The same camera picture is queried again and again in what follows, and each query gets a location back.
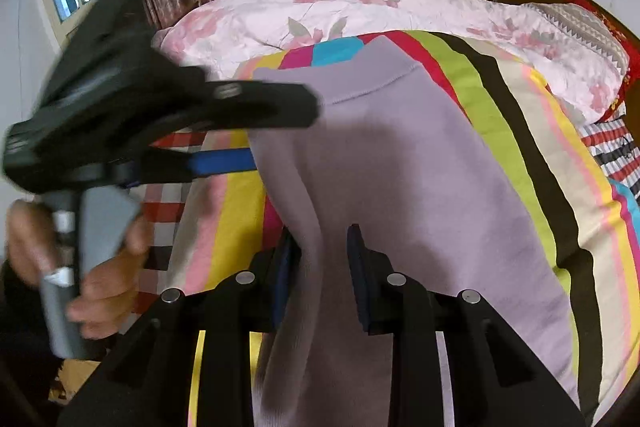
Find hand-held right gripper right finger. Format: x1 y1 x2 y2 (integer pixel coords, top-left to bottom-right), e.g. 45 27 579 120
346 223 586 427

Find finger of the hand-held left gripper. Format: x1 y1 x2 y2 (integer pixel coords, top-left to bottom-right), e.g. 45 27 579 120
202 79 321 131
115 148 258 188

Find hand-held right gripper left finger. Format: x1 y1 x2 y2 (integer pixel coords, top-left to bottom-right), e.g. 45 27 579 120
57 227 302 427

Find lilac pants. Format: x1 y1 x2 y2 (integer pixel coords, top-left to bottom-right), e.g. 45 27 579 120
247 34 581 427

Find person's left forearm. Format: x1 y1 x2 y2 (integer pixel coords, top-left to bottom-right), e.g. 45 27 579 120
0 257 66 413

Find person's left hand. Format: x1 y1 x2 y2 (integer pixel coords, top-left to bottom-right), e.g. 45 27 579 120
7 199 156 341

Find pink floral quilt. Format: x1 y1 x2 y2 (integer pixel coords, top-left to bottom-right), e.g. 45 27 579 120
152 0 631 126

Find colourful striped blanket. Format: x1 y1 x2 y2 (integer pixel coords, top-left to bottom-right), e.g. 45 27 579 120
165 29 640 427

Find red patterned pillow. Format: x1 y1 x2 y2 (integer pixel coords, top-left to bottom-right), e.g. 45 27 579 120
565 0 640 122

